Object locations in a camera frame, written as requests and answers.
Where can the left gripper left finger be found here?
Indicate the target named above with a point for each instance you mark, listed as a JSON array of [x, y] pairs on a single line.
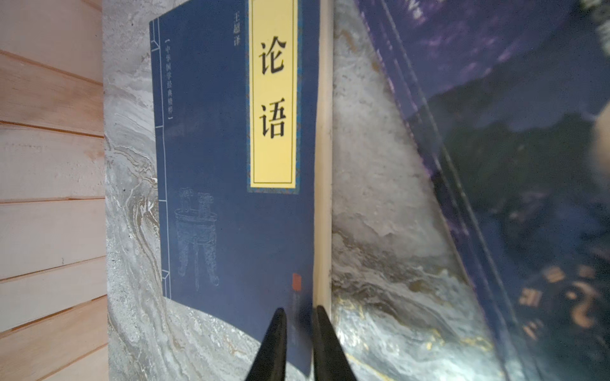
[[270, 361]]

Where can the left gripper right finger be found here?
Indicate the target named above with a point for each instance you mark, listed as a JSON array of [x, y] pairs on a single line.
[[330, 363]]

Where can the dark old man book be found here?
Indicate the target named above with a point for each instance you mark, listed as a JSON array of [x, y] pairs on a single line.
[[508, 104]]

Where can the navy book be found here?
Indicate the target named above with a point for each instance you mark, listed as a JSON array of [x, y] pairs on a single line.
[[235, 99]]

